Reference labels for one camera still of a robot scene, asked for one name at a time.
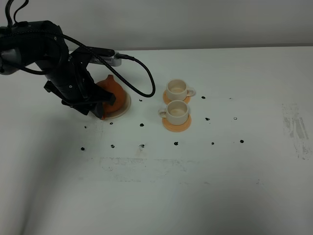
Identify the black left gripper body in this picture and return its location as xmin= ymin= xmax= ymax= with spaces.
xmin=44 ymin=55 xmax=96 ymax=115

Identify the beige round teapot saucer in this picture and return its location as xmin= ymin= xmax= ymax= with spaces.
xmin=102 ymin=92 xmax=131 ymax=120

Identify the white teacup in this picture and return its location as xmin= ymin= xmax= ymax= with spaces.
xmin=165 ymin=79 xmax=196 ymax=101
xmin=158 ymin=100 xmax=189 ymax=125

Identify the far orange coaster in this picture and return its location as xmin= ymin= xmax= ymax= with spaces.
xmin=162 ymin=91 xmax=191 ymax=104

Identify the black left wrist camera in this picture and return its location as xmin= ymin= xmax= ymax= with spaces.
xmin=70 ymin=47 xmax=122 ymax=67

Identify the orange coaster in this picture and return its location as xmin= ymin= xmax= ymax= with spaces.
xmin=162 ymin=91 xmax=191 ymax=104
xmin=162 ymin=115 xmax=192 ymax=133

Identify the near white teacup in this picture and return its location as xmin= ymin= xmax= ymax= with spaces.
xmin=158 ymin=100 xmax=189 ymax=125

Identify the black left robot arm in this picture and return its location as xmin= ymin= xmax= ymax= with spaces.
xmin=0 ymin=21 xmax=116 ymax=118

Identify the far white teacup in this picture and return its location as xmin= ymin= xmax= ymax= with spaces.
xmin=165 ymin=79 xmax=196 ymax=101

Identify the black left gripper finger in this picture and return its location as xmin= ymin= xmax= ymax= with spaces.
xmin=87 ymin=102 xmax=104 ymax=119
xmin=85 ymin=82 xmax=115 ymax=105

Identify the near orange coaster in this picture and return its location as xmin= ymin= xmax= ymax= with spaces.
xmin=162 ymin=115 xmax=192 ymax=133

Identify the brown clay teapot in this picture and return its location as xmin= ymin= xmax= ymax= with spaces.
xmin=96 ymin=74 xmax=125 ymax=111

